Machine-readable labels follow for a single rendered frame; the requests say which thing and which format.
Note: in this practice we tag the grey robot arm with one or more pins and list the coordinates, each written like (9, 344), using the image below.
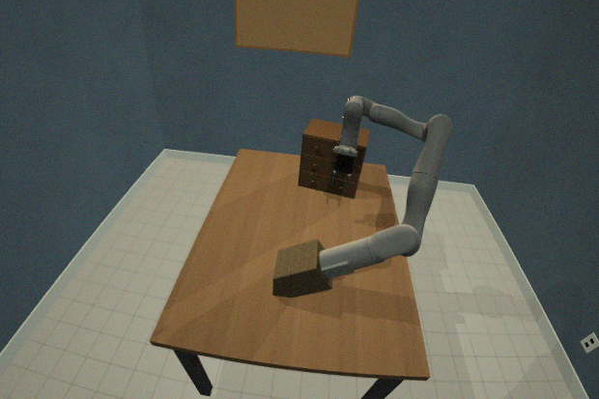
(346, 258)

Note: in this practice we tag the brown wooden chest of drawers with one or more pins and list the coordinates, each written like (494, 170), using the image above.
(331, 131)

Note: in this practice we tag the dark brown drawer front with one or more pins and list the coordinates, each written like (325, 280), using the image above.
(315, 164)
(344, 176)
(313, 180)
(358, 158)
(339, 185)
(317, 146)

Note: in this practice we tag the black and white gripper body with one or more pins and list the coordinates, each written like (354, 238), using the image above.
(346, 153)

